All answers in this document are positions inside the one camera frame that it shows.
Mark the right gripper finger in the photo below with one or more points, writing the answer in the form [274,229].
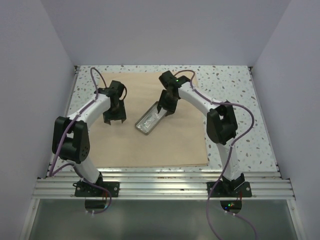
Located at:
[161,102]
[170,110]

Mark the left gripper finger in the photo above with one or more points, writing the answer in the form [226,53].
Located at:
[120,113]
[107,117]

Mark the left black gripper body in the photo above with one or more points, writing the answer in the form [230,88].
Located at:
[114,110]

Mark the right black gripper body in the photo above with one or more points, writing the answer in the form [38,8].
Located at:
[170,100]

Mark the metal instrument tray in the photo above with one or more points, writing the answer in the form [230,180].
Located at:
[152,109]

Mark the beige cloth mat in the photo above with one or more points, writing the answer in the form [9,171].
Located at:
[177,141]

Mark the green suture packet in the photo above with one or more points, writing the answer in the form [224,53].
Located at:
[149,121]

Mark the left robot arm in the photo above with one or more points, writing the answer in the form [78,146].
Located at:
[71,140]

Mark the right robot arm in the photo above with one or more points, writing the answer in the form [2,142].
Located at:
[221,127]

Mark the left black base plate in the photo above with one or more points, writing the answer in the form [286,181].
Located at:
[103,189]

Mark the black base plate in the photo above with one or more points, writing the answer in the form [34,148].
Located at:
[222,190]
[103,189]

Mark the aluminium frame rail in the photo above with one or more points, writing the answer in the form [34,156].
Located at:
[165,185]

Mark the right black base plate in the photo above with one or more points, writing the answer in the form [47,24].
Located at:
[222,190]

